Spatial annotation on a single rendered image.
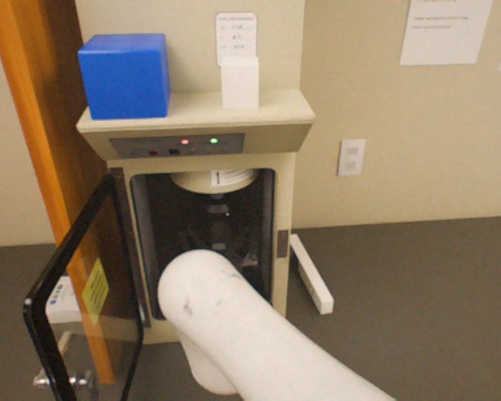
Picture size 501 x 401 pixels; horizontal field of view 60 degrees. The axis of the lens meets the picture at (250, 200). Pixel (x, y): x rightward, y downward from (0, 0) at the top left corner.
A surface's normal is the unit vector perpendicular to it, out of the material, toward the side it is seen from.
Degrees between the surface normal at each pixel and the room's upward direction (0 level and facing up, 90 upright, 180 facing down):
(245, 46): 90
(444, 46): 90
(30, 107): 90
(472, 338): 0
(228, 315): 21
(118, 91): 90
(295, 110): 0
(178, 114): 0
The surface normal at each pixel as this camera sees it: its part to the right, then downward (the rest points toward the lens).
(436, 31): 0.11, 0.53
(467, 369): 0.00, -0.84
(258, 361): -0.55, -0.55
